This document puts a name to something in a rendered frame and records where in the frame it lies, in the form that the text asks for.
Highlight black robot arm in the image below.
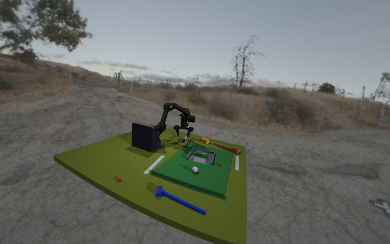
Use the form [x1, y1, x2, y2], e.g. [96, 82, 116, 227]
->
[154, 103, 195, 136]

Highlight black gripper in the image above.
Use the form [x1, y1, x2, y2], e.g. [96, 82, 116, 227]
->
[173, 121, 194, 137]

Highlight blue putter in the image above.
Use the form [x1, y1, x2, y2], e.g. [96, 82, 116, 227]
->
[155, 186, 205, 215]

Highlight yellow rectangular block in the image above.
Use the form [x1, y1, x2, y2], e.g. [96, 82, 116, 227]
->
[200, 138, 210, 144]

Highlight green putting mat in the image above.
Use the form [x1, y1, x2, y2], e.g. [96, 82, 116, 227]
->
[156, 142, 233, 193]

